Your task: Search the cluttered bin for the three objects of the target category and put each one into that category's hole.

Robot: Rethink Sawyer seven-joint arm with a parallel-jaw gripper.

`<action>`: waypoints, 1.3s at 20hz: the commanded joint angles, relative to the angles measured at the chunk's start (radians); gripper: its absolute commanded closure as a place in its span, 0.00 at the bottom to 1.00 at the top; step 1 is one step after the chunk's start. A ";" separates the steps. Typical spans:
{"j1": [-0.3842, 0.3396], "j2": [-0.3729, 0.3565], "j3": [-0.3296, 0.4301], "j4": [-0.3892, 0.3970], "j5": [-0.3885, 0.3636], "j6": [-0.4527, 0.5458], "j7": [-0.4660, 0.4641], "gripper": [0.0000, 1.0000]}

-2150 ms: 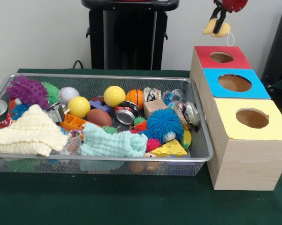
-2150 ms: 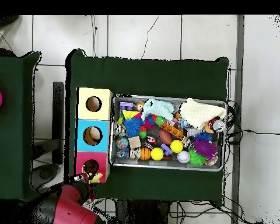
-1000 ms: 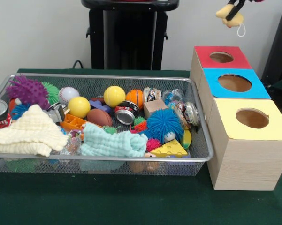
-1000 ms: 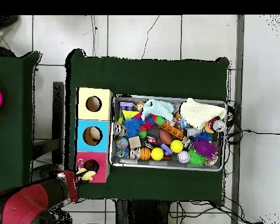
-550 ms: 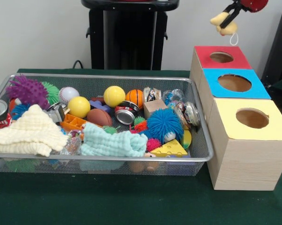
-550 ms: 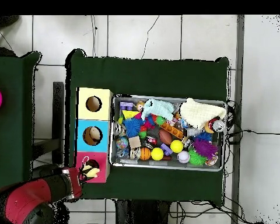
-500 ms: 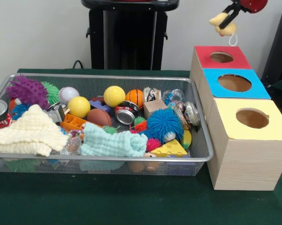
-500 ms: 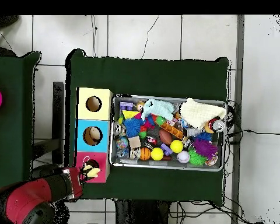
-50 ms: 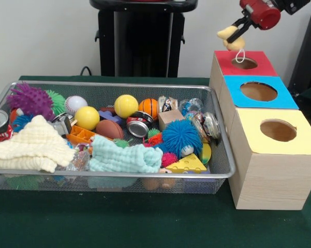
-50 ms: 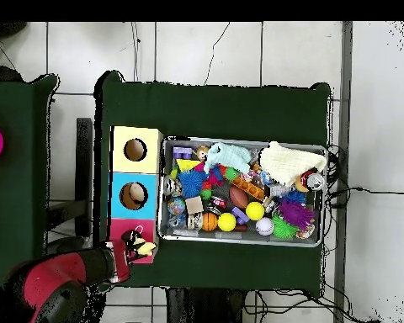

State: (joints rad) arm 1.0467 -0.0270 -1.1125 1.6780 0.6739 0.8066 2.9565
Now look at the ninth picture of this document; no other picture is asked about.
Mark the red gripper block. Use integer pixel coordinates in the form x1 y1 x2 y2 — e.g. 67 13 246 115
227 0 282 44

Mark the yellow plush toy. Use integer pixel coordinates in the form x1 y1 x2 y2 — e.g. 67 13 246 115
217 25 246 63

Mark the shallow metal mesh bin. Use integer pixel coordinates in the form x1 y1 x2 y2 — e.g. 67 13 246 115
0 80 235 195

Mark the green cloth side table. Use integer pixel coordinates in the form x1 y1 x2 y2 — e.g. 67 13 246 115
299 82 311 104

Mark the orange mini basketball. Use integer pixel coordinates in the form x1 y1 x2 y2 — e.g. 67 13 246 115
139 98 159 121

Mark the blue spiky rubber ball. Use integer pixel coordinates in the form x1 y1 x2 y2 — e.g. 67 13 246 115
161 119 203 158

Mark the yellow ball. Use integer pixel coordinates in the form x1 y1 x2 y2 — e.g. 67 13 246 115
74 105 100 131
114 94 139 119

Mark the yellow cheese wedge toy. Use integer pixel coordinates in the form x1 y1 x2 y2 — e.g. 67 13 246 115
165 153 208 174

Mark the brown mini football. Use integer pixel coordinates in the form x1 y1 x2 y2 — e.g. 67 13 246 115
95 119 124 140

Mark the mint knitted cloth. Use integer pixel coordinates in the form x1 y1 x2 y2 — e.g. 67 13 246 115
88 135 163 173

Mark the white mini baseball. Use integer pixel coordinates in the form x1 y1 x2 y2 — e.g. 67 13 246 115
64 96 88 116

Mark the dark green table cloth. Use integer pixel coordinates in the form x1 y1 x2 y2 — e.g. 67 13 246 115
0 75 311 248

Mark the purple spiky monster toy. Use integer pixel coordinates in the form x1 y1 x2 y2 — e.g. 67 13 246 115
6 82 55 122

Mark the cream knitted cloth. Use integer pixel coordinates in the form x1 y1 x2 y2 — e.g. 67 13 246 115
0 115 76 174

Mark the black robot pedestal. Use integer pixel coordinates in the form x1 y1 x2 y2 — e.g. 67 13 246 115
89 0 199 78

